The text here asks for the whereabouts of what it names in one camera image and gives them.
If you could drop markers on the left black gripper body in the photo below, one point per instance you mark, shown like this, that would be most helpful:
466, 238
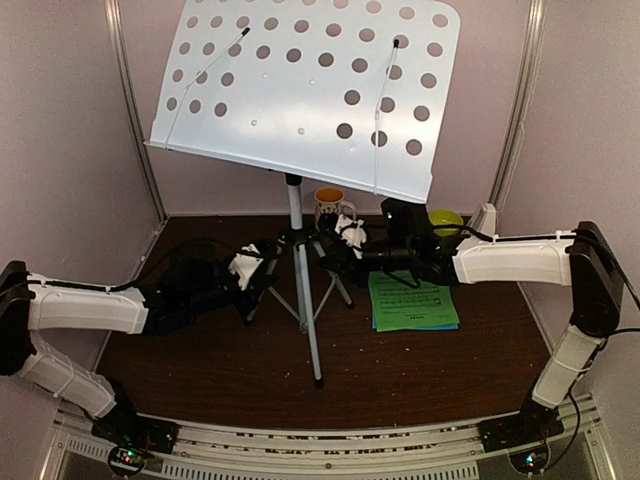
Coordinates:
252, 298

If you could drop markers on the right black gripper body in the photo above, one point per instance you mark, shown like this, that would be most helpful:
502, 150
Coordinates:
360, 275

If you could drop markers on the green sheet music page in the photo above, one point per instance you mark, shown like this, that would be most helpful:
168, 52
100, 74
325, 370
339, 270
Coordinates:
403, 296

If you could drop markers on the blue paper sheet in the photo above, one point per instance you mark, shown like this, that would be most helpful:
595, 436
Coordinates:
402, 322

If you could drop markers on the light blue music stand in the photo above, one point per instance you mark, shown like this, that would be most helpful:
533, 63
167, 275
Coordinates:
352, 93

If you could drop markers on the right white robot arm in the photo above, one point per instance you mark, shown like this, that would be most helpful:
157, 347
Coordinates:
579, 259

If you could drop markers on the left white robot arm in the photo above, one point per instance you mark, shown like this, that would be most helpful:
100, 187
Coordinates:
195, 282

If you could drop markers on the patterned mug with orange inside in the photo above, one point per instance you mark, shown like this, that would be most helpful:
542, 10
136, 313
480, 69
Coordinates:
330, 207

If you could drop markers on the small green bowl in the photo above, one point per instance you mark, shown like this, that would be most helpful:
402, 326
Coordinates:
445, 223

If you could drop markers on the white metronome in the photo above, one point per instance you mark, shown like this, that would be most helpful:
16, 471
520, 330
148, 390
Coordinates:
484, 219

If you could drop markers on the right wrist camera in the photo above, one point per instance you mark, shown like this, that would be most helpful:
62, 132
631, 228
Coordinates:
352, 233

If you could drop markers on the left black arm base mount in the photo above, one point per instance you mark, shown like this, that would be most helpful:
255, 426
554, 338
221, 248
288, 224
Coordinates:
135, 437

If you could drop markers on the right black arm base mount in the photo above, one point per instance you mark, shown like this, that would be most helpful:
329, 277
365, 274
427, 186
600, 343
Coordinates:
533, 423

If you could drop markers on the front aluminium rail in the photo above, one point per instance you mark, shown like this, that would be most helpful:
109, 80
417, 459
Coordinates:
452, 450

